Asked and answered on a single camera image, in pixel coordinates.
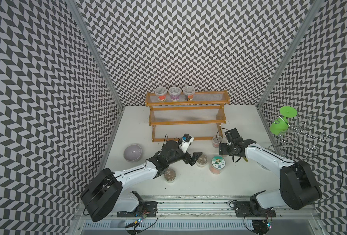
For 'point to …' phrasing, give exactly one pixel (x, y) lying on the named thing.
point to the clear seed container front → (170, 175)
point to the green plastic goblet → (279, 126)
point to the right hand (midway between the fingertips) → (226, 152)
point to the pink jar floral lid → (216, 164)
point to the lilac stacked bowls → (133, 152)
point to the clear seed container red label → (161, 92)
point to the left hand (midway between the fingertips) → (195, 149)
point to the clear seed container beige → (202, 161)
